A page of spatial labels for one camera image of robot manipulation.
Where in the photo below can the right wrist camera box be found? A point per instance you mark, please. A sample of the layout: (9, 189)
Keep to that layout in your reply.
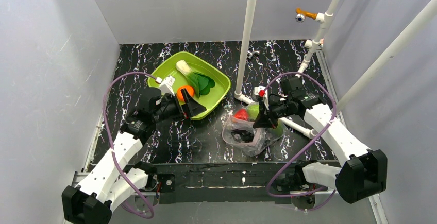
(261, 95)

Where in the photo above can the clear zip top bag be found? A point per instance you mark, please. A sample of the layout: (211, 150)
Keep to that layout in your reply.
(263, 137)

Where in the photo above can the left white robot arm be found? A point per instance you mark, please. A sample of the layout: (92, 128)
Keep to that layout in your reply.
(107, 186)

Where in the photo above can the green fake apple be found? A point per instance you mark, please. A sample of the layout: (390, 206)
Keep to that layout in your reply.
(253, 111)

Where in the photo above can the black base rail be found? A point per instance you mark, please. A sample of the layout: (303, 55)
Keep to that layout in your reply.
(217, 182)

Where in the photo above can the red fake fruit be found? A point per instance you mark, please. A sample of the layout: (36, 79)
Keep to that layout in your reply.
(242, 114)

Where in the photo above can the orange green fake mango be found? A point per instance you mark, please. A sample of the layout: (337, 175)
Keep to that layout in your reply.
(278, 131)

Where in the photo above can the white PVC pipe frame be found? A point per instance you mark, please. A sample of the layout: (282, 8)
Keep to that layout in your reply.
(325, 19)

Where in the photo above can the fake purple grapes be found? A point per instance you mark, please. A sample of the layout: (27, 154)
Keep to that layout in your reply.
(239, 136)

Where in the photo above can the orange faucet handle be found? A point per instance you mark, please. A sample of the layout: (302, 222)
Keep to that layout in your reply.
(301, 15)

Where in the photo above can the lime green plastic tray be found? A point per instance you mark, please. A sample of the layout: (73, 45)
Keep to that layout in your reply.
(217, 93)

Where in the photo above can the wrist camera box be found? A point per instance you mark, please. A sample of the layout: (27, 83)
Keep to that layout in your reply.
(166, 85)
(261, 95)

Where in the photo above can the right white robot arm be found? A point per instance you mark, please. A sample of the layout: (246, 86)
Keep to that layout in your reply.
(362, 171)

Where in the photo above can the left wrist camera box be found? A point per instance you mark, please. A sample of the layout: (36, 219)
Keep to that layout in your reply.
(166, 85)

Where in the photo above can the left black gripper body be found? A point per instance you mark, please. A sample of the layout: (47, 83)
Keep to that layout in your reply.
(184, 106)

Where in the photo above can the small metal fitting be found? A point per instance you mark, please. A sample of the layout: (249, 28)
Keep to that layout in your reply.
(251, 54)

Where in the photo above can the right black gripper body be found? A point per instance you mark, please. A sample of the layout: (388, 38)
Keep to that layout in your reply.
(268, 109)

